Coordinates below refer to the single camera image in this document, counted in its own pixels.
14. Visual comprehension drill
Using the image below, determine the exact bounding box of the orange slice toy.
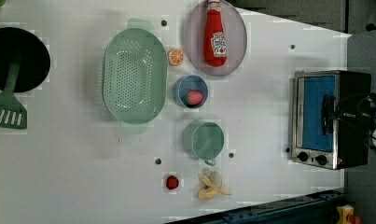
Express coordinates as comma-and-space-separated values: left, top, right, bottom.
168, 49, 184, 66

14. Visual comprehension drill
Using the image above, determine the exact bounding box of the strawberry toy in cup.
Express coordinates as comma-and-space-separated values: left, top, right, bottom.
186, 91, 203, 106

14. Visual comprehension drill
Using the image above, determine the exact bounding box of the black frying pan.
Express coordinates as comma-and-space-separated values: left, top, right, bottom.
0, 27, 50, 92

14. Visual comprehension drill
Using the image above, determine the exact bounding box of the silver black toaster oven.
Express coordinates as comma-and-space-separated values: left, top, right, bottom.
291, 70, 371, 170

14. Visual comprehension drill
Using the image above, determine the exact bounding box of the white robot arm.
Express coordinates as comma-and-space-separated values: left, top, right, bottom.
328, 93, 376, 151

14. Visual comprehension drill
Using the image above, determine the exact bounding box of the green mug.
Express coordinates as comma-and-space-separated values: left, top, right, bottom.
182, 120, 225, 166

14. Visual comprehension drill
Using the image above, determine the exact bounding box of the green oval colander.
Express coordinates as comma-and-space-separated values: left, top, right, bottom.
103, 18, 168, 134

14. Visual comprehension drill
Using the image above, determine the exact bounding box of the blue cup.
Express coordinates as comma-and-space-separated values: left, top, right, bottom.
173, 75, 208, 108

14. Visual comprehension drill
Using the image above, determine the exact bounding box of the red plush ketchup bottle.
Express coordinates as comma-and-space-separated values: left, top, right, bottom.
203, 0, 227, 67

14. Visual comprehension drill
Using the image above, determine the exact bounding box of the green slotted spatula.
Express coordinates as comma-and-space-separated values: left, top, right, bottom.
0, 63, 27, 130

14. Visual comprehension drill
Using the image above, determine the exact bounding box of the red strawberry toy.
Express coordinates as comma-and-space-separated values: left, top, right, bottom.
166, 175, 179, 189

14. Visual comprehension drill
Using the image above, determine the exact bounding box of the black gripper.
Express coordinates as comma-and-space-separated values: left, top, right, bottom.
329, 111, 371, 120

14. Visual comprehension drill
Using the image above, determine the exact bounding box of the grey round plate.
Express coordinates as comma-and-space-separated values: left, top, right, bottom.
184, 0, 247, 76

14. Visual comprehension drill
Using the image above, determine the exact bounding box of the blue metal frame rail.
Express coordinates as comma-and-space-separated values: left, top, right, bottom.
168, 190, 346, 224

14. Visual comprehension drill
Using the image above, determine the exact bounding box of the peeled banana toy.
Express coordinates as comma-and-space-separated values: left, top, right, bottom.
198, 171, 232, 201

